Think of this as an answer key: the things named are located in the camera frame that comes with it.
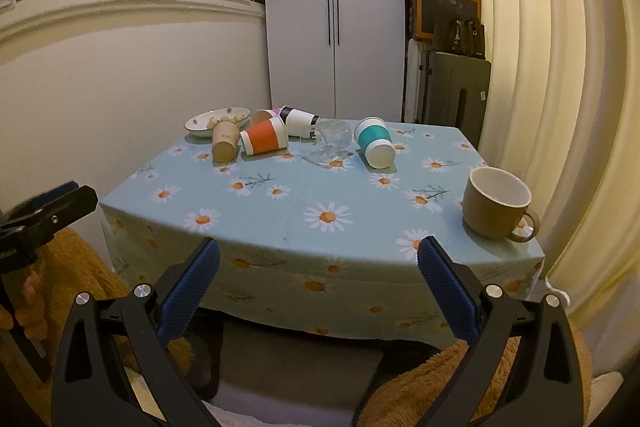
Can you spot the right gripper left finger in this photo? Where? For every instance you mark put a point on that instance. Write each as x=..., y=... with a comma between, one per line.
x=90, y=385

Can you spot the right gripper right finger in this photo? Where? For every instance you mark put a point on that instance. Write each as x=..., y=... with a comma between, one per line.
x=544, y=385

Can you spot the plain brown paper cup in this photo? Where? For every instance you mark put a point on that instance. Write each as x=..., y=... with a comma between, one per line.
x=225, y=142

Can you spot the orange banded paper cup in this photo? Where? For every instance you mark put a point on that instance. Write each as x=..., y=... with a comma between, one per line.
x=266, y=137

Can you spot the pink paper cup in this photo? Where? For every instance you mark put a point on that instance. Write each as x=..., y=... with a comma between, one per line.
x=263, y=115

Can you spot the teal banded paper cup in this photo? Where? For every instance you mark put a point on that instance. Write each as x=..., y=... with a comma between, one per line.
x=373, y=137

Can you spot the black banded paper cup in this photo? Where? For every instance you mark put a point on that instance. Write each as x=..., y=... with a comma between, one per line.
x=298, y=123

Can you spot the clear glass cup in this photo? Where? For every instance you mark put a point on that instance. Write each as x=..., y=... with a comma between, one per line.
x=326, y=140

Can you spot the person's left hand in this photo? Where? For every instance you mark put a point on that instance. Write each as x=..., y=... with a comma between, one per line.
x=29, y=309

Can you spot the brown ceramic mug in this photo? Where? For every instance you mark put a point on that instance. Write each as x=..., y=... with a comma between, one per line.
x=495, y=205

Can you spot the white floral plate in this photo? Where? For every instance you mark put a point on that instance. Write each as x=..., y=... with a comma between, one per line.
x=202, y=125

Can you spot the cookies on plate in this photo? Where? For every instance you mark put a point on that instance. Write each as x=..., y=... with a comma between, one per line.
x=225, y=120

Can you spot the blue daisy tablecloth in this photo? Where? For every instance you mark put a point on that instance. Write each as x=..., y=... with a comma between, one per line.
x=327, y=250

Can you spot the dark grey suitcase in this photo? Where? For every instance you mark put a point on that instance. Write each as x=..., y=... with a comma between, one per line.
x=444, y=89

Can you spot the cream curtain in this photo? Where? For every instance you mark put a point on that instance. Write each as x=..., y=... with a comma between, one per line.
x=563, y=114

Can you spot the white wardrobe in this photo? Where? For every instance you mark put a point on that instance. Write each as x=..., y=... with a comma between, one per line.
x=337, y=58

